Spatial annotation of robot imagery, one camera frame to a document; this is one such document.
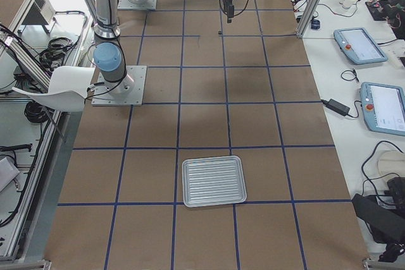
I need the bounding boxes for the blue teach pendant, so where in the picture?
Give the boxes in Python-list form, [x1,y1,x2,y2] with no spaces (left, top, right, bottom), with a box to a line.
[359,82,404,136]
[333,27,388,64]

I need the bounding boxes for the black power brick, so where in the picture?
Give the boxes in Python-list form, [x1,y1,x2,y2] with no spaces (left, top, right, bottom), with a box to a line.
[328,99,350,116]

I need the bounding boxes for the silver metal tray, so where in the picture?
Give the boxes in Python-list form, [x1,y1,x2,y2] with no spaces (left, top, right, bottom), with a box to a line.
[182,156,247,207]

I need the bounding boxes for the front aluminium frame post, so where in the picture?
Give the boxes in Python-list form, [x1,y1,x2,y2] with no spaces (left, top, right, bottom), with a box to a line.
[296,0,336,39]

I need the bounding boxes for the lower blue teach pendant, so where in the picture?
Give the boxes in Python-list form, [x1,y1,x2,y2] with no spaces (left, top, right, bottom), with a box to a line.
[359,82,404,136]

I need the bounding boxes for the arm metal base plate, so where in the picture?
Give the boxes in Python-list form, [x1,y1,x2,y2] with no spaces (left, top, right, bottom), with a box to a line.
[91,65,147,106]
[118,0,157,11]

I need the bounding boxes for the upper blue teach pendant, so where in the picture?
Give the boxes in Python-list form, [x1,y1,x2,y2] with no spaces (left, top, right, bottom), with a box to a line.
[333,27,388,64]

